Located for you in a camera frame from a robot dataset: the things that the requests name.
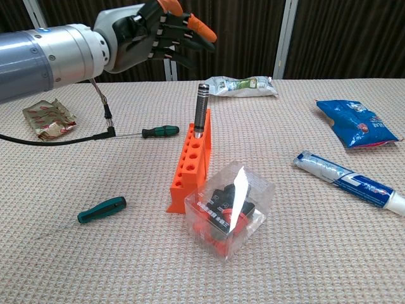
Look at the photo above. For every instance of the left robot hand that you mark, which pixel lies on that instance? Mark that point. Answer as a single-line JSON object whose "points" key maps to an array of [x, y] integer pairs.
{"points": [[126, 35]]}

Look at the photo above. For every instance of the white frame post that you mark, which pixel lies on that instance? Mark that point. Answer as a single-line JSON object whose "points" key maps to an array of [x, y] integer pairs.
{"points": [[33, 11], [172, 73], [285, 38]]}

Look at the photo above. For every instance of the blue white toothpaste tube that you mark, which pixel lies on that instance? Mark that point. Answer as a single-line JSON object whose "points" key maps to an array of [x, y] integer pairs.
{"points": [[348, 179]]}

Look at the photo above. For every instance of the clear plastic box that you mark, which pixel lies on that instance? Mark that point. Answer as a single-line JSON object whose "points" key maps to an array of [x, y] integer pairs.
{"points": [[221, 231]]}

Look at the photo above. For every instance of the gold red wrapper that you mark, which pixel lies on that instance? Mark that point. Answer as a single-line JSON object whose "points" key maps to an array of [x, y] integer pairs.
{"points": [[47, 118]]}

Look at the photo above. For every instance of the blue snack bag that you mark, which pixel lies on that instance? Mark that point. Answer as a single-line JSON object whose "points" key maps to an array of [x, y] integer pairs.
{"points": [[354, 123]]}

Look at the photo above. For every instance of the silver snack packet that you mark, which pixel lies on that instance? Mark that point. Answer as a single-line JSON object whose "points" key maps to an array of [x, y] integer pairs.
{"points": [[240, 87]]}

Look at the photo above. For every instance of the orange tool holder rack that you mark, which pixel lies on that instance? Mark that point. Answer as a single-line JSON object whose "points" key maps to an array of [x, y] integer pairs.
{"points": [[190, 168]]}

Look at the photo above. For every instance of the beige woven tablecloth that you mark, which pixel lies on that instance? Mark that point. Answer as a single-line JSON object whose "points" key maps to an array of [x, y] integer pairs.
{"points": [[316, 253]]}

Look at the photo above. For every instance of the dark curtain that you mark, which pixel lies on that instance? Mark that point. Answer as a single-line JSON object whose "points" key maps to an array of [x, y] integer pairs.
{"points": [[253, 31]]}

